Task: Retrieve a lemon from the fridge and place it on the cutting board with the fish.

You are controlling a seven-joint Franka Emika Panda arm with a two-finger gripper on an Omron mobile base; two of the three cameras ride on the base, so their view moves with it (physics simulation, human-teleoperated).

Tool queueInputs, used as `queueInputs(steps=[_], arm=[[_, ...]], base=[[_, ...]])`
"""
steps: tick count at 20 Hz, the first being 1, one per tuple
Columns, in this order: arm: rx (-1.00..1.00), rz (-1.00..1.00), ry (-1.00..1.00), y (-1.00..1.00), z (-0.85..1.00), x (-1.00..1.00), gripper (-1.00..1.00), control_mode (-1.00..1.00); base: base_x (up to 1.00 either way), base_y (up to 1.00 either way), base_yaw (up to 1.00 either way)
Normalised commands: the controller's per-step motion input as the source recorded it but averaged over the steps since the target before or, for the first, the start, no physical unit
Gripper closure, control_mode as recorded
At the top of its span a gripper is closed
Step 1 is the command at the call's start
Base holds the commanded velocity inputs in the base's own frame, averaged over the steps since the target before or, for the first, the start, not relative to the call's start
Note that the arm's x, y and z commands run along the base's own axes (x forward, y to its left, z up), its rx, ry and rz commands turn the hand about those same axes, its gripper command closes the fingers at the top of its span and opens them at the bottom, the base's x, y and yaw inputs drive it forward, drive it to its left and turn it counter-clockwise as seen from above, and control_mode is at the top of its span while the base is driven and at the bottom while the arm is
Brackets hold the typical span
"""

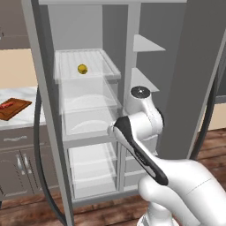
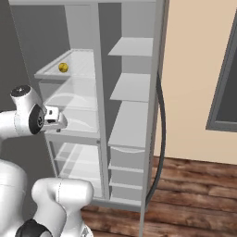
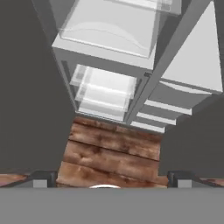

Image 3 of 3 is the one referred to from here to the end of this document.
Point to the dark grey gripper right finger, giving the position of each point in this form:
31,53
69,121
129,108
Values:
180,176

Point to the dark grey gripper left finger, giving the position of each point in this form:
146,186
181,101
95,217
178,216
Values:
43,176

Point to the white fridge door bin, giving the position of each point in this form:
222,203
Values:
175,94
156,120
167,109

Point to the small clear fridge shelf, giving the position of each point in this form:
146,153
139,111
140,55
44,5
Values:
102,102
102,80

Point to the grey fridge door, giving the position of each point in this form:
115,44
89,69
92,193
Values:
192,52

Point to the grey open fridge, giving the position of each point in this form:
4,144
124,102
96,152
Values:
102,62

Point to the dark grey cabinet panel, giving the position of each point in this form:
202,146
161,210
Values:
29,102
195,140

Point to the white round object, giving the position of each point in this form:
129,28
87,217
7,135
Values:
104,186

